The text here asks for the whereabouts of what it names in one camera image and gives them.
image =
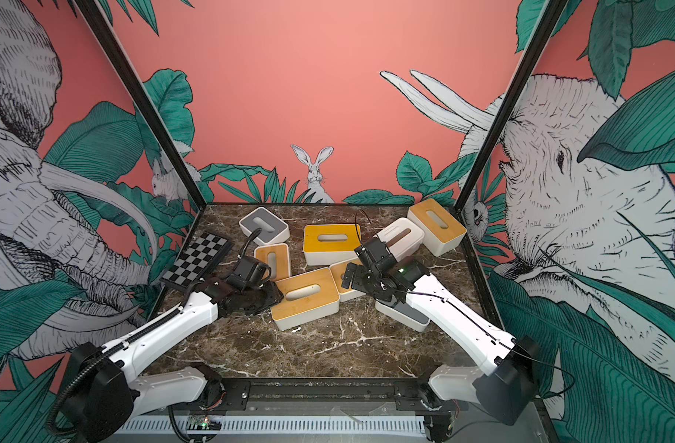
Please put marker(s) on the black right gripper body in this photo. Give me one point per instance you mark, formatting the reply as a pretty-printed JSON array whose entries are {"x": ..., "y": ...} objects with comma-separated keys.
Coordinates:
[{"x": 373, "y": 282}]

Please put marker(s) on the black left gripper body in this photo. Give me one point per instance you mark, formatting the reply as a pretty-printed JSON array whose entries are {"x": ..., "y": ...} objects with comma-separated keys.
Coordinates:
[{"x": 263, "y": 298}]

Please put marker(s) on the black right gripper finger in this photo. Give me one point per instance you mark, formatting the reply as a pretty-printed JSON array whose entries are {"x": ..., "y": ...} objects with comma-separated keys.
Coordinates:
[
  {"x": 384, "y": 292},
  {"x": 353, "y": 277}
]

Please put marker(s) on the large white box bamboo lid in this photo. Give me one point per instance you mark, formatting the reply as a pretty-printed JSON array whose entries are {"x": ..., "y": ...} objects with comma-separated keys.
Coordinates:
[{"x": 307, "y": 297}]

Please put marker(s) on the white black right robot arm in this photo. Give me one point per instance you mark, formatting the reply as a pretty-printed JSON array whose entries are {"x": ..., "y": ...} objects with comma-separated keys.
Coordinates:
[{"x": 492, "y": 350}]

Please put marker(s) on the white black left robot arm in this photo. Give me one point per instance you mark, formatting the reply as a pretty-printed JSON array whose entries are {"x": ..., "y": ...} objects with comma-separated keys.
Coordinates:
[{"x": 105, "y": 386}]

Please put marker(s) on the pink white drip tissue box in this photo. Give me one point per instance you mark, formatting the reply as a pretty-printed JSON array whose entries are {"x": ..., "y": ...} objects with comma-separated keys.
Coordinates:
[{"x": 403, "y": 238}]

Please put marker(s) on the small white box bamboo lid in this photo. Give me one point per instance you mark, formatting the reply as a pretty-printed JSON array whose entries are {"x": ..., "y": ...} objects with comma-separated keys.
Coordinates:
[{"x": 338, "y": 272}]

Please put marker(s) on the white box grey lid front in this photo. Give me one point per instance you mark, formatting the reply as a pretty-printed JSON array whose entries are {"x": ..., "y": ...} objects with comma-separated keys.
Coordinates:
[{"x": 403, "y": 314}]

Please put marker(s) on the white box grey lid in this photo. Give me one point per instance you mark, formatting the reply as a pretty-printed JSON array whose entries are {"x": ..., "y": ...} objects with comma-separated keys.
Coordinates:
[
  {"x": 274, "y": 229},
  {"x": 403, "y": 314}
]

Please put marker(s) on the white box yellow wood lid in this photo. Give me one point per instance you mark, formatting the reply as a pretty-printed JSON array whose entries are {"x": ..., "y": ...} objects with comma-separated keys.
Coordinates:
[{"x": 328, "y": 244}]

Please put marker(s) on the narrow white box bamboo lid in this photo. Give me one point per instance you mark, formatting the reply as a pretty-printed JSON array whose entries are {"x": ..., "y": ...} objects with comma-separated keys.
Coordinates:
[{"x": 277, "y": 258}]

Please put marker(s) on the black white checkerboard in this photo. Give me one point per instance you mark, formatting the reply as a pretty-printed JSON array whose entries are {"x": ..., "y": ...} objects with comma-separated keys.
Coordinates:
[{"x": 198, "y": 259}]

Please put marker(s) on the white box bamboo lid corner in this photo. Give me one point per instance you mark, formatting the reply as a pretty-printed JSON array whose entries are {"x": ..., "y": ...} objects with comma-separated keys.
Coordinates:
[{"x": 442, "y": 232}]

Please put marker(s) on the white box grey lid back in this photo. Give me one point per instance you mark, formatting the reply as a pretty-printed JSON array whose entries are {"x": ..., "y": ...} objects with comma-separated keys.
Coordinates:
[{"x": 274, "y": 229}]

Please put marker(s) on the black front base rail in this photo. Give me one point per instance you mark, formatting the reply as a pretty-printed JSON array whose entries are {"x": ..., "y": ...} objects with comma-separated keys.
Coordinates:
[{"x": 343, "y": 393}]

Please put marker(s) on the white ribbed cable duct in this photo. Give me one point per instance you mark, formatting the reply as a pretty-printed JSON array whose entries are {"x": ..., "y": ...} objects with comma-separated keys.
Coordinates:
[{"x": 240, "y": 425}]

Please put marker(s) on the black right frame post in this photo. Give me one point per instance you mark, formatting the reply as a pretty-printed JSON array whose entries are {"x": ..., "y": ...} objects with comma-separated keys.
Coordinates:
[{"x": 549, "y": 17}]

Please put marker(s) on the black frame post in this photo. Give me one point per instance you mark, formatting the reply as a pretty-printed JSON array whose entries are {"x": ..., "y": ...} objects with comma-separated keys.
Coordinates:
[
  {"x": 549, "y": 17},
  {"x": 110, "y": 44}
]

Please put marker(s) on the black left frame post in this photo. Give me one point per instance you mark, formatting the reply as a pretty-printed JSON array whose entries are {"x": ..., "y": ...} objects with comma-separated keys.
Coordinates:
[{"x": 110, "y": 44}]

